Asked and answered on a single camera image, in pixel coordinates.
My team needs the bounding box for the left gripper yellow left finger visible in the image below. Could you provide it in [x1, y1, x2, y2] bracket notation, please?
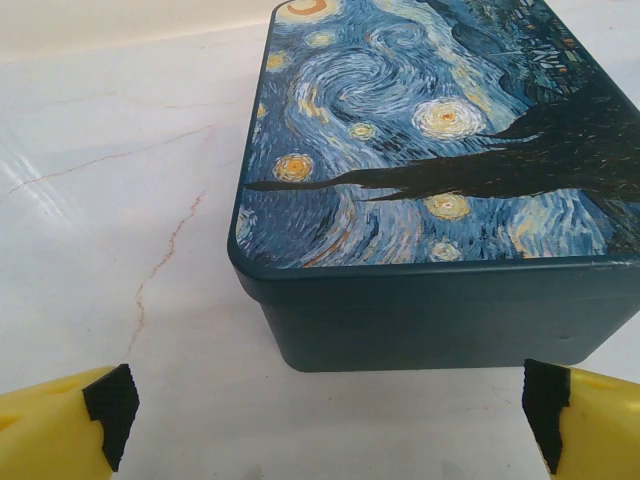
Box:
[0, 363, 140, 480]

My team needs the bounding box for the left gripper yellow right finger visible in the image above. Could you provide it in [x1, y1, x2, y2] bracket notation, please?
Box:
[521, 358, 640, 480]

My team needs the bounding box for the starry night print tin box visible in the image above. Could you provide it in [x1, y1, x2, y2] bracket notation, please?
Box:
[227, 0, 640, 374]

